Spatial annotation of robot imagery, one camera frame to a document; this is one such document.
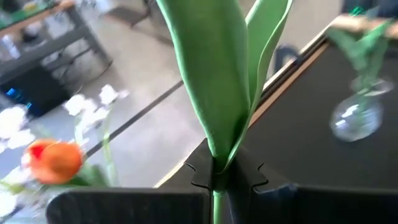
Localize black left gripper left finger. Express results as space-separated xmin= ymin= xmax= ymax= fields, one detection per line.
xmin=185 ymin=139 xmax=215 ymax=192

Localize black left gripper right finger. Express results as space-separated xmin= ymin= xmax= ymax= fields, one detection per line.
xmin=226 ymin=148 xmax=269 ymax=194

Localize green tulip stem with leaves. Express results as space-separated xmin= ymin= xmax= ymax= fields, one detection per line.
xmin=155 ymin=0 xmax=294 ymax=224

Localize orange artificial tulip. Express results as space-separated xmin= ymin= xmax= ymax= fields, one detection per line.
xmin=21 ymin=138 xmax=85 ymax=186

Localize clear glass vase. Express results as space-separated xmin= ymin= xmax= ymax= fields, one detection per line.
xmin=329 ymin=77 xmax=396 ymax=143

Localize black computer case blue lights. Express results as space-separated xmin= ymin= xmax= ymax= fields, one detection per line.
xmin=0 ymin=67 xmax=74 ymax=118

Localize grey metal workbench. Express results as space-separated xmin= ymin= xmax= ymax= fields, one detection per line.
xmin=0 ymin=0 xmax=113 ymax=88

